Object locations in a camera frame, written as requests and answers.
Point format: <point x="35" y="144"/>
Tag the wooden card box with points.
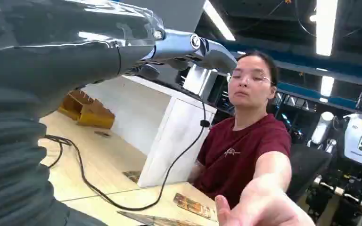
<point x="87" y="111"/>

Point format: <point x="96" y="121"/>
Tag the ribbed grey left arm sleeve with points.
<point x="9" y="174"/>

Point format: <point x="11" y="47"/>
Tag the black chair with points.
<point x="307" y="168"/>

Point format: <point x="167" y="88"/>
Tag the person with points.
<point x="240" y="153"/>

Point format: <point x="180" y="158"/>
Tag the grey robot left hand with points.
<point x="59" y="59"/>

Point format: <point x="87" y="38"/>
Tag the person's left hand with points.
<point x="262" y="207"/>

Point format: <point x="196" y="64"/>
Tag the white humanoid robot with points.
<point x="356" y="146"/>

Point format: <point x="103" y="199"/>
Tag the wide ceiling light panel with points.
<point x="326" y="26"/>

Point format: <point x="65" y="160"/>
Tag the white partition panel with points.
<point x="168" y="137"/>

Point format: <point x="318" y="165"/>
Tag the long ceiling light strip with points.
<point x="218" y="20"/>

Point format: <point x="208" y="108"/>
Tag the printed card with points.
<point x="133" y="175"/>
<point x="156" y="220"/>
<point x="195" y="207"/>
<point x="102" y="134"/>

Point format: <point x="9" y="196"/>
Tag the small ceiling light panel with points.
<point x="326" y="86"/>

